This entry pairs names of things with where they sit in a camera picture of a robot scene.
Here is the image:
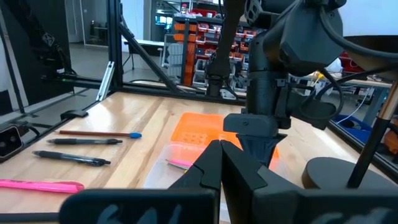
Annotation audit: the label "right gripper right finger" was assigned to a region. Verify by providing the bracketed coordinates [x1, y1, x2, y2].
[221, 140, 398, 224]

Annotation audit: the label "black table-level camera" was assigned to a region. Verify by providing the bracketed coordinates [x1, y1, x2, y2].
[0, 125, 25, 163]

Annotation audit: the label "silver aluminium bracket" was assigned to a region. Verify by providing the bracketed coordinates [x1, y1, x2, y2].
[95, 60, 116, 102]

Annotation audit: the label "black upright panel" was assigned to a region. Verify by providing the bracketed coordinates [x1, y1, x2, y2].
[0, 0, 75, 116]

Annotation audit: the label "yellow hanging cable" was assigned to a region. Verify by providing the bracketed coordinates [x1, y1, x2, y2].
[310, 70, 326, 90]

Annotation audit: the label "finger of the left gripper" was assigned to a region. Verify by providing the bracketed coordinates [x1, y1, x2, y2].
[260, 134, 287, 167]
[238, 135, 262, 166]

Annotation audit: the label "brown pencil blue eraser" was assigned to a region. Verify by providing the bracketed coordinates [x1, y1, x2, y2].
[55, 129, 143, 139]

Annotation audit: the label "black aluminium table frame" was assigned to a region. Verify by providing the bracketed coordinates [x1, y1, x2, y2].
[0, 0, 398, 180]

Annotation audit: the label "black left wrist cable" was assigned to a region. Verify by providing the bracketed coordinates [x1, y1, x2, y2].
[298, 6, 398, 122]

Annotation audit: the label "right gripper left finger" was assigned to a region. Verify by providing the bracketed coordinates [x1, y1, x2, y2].
[58, 139, 223, 224]

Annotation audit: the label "large blue bin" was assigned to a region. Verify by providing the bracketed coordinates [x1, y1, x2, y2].
[331, 114, 374, 144]

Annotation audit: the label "orange perforated plastic basket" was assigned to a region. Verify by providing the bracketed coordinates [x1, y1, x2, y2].
[170, 112, 280, 162]

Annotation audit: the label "white rounded bag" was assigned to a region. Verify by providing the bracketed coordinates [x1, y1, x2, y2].
[325, 57, 345, 75]

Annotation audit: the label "thin pink pencil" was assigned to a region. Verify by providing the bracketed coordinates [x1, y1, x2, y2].
[167, 159, 194, 169]

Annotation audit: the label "black ballpoint pen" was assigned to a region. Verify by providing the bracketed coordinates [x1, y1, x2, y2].
[32, 150, 112, 167]
[46, 138, 124, 146]

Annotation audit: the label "orange and black tool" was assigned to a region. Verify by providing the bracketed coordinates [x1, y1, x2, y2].
[382, 117, 398, 156]

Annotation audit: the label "pink highlighter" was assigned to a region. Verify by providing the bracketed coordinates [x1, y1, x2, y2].
[0, 179, 85, 195]

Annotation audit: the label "white globe lamp black base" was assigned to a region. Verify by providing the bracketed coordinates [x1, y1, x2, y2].
[301, 0, 398, 190]

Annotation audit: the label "white cable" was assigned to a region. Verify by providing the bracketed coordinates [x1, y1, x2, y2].
[336, 88, 376, 125]

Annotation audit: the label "wooden workbench grey legs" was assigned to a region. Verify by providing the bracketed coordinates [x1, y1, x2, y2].
[289, 76, 394, 127]

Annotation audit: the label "black table clamp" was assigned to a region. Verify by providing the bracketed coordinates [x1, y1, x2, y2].
[60, 109, 90, 121]

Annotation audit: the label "clear plastic supply box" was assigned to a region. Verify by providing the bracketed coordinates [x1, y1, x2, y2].
[143, 141, 290, 190]

